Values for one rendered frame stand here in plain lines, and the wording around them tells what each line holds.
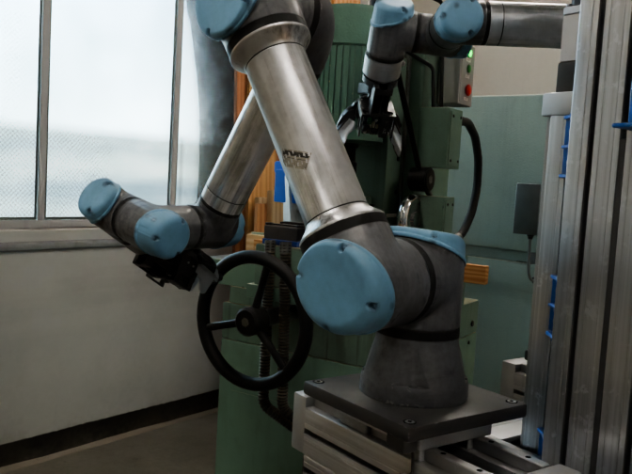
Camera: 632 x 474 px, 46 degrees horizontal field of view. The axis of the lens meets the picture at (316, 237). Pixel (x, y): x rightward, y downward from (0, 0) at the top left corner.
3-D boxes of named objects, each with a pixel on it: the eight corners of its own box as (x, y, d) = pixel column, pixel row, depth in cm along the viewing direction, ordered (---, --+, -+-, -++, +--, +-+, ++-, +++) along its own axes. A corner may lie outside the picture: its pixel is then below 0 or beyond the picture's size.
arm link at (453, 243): (477, 324, 104) (484, 229, 103) (428, 337, 93) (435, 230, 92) (404, 310, 111) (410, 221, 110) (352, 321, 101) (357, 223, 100)
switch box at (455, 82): (435, 102, 193) (440, 40, 192) (450, 107, 201) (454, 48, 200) (458, 102, 190) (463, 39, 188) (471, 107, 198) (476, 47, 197)
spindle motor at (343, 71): (294, 139, 174) (302, 5, 171) (332, 144, 189) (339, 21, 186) (360, 141, 165) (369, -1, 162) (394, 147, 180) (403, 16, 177)
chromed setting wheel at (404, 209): (392, 244, 179) (396, 193, 178) (414, 242, 189) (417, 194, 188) (403, 245, 177) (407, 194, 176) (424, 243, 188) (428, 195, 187)
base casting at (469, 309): (219, 337, 178) (221, 300, 178) (339, 308, 227) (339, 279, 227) (385, 372, 155) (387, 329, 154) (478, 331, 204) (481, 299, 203)
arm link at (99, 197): (94, 222, 116) (65, 207, 121) (137, 253, 125) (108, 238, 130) (122, 181, 118) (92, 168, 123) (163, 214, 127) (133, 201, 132)
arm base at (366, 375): (490, 399, 102) (496, 328, 101) (410, 415, 93) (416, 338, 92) (415, 371, 114) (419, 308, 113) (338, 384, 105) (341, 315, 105)
